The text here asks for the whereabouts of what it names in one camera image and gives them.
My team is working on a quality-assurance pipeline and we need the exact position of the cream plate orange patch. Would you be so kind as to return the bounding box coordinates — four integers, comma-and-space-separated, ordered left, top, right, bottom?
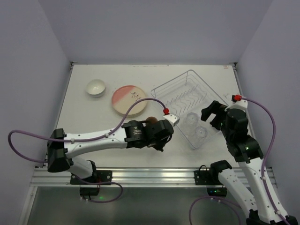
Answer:
111, 85, 147, 115

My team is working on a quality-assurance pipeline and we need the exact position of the clear glass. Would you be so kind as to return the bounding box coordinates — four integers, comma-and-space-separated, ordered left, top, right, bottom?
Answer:
195, 126, 208, 142
185, 112, 199, 128

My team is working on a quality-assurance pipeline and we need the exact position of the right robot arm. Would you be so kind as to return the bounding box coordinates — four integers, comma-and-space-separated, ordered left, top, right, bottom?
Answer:
201, 99, 298, 225

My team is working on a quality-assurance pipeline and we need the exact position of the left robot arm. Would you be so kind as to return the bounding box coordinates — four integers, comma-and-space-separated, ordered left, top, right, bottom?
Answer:
47, 119, 176, 183

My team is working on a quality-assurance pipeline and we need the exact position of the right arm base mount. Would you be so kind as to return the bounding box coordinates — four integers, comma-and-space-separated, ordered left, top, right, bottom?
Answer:
194, 165, 227, 197

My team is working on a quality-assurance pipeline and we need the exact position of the aluminium mounting rail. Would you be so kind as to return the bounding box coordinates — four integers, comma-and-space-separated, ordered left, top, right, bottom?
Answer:
29, 166, 277, 188

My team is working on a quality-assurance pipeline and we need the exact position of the cream plate green patch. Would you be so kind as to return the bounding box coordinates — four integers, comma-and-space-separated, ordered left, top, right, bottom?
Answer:
116, 108, 146, 118

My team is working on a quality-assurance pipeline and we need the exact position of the black mug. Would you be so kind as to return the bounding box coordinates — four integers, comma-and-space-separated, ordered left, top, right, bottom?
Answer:
145, 117, 158, 126

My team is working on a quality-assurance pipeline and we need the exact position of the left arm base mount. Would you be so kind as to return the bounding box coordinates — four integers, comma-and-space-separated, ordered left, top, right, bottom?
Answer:
70, 170, 113, 200

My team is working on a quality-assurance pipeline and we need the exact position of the cream plate yellow patch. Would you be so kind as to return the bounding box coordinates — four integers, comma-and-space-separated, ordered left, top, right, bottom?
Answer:
116, 110, 144, 118

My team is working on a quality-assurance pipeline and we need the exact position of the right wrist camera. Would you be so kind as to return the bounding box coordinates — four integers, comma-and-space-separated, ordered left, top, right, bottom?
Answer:
225, 99, 248, 112

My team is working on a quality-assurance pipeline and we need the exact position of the white ceramic bowl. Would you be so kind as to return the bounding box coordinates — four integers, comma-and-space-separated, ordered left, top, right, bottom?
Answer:
85, 79, 106, 98

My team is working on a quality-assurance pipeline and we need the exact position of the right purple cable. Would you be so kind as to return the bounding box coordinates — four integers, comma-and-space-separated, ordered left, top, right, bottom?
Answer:
188, 94, 293, 225

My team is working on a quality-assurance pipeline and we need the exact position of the white wire dish rack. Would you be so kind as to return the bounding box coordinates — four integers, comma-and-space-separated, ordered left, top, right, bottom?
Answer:
151, 70, 228, 149

